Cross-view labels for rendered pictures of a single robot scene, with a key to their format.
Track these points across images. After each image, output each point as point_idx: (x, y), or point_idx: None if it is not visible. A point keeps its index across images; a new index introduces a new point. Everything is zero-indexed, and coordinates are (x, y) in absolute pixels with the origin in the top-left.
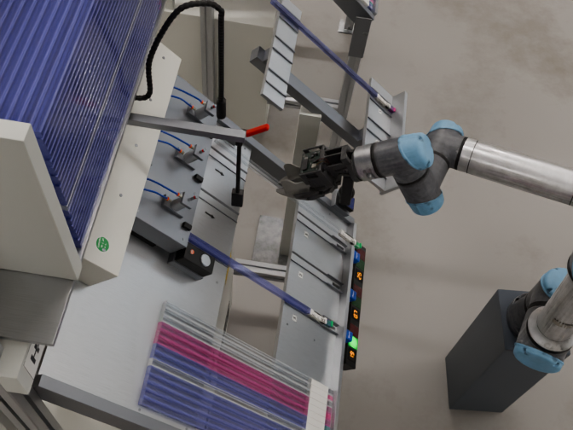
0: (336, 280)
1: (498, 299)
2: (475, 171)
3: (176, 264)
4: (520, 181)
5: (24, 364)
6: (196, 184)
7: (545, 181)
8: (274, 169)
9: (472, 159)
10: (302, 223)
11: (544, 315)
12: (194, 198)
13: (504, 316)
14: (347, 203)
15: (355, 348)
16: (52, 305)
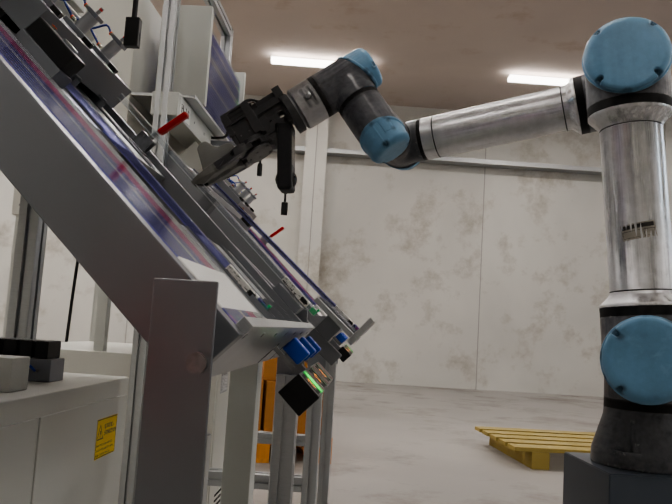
0: (280, 315)
1: (570, 458)
2: (441, 129)
3: (25, 34)
4: (495, 110)
5: None
6: (82, 41)
7: (523, 97)
8: (193, 216)
9: (434, 118)
10: (227, 254)
11: (610, 254)
12: None
13: (589, 461)
14: (287, 182)
15: (317, 387)
16: None
